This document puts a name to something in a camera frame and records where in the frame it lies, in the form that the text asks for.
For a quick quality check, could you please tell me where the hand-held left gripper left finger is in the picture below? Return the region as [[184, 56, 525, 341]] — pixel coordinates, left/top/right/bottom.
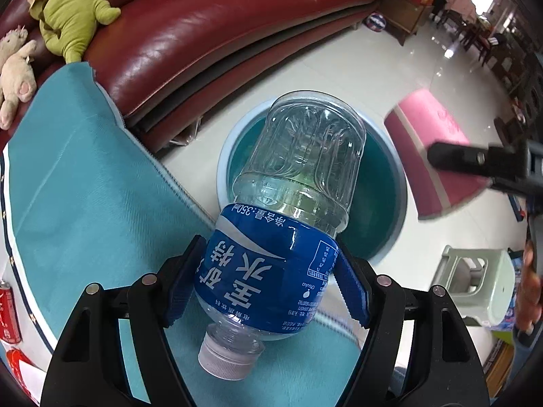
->
[[40, 234, 213, 407]]

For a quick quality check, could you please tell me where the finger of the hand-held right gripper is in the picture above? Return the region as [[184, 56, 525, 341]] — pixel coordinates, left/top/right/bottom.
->
[[426, 141, 495, 179]]

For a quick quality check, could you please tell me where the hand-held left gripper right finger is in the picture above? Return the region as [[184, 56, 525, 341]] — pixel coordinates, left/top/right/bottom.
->
[[333, 248, 493, 407]]

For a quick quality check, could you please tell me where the clear plastic bottle blue label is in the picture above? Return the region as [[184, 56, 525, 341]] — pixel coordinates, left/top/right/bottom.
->
[[193, 90, 367, 381]]

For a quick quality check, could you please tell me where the teal plastic basin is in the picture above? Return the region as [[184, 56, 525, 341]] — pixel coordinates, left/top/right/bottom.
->
[[216, 102, 410, 264]]

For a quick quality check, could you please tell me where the person's right forearm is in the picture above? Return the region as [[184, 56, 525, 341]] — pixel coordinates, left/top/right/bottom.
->
[[507, 324, 539, 395]]

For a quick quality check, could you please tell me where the person's right hand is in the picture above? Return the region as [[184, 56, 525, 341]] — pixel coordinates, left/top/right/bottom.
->
[[513, 237, 543, 335]]

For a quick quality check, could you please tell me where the dark wooden chair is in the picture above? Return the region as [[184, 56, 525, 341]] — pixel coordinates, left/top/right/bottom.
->
[[460, 21, 499, 62], [492, 38, 531, 94]]

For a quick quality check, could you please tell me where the pale green plastic stool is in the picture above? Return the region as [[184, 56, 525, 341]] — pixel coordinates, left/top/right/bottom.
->
[[439, 245, 516, 327]]

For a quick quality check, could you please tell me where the teal and grey tablecloth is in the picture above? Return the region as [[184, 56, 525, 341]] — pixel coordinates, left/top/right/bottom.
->
[[0, 61, 370, 407]]

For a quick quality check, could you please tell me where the wooden side table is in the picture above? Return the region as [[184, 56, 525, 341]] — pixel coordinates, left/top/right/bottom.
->
[[375, 0, 435, 45]]

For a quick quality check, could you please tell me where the red drink can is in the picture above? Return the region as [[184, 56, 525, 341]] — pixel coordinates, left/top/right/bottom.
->
[[0, 280, 23, 344]]

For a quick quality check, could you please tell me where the red snack packet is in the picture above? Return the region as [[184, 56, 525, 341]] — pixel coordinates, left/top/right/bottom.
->
[[6, 347, 43, 391]]

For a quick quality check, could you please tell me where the dark red leather sofa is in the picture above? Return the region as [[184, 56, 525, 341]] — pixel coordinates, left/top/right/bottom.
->
[[0, 0, 391, 153]]

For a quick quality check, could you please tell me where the beige plush toy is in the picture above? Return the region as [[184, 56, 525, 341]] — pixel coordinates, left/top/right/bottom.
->
[[0, 27, 39, 130]]

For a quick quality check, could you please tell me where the green plush toy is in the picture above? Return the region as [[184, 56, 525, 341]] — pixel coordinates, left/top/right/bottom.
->
[[27, 0, 122, 64]]

